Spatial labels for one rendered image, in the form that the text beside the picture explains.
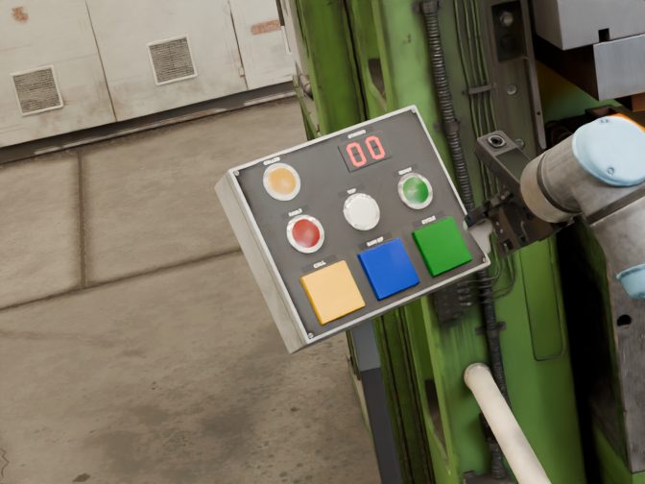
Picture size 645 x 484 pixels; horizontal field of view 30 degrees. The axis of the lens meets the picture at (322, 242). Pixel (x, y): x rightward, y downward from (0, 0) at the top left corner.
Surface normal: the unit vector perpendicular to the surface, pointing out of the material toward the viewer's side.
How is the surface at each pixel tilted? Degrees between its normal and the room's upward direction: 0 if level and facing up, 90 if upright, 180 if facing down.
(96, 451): 0
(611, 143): 55
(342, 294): 60
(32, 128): 90
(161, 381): 0
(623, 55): 90
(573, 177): 93
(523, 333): 90
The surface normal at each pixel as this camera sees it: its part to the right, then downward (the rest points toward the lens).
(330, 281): 0.35, -0.28
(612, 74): 0.11, 0.33
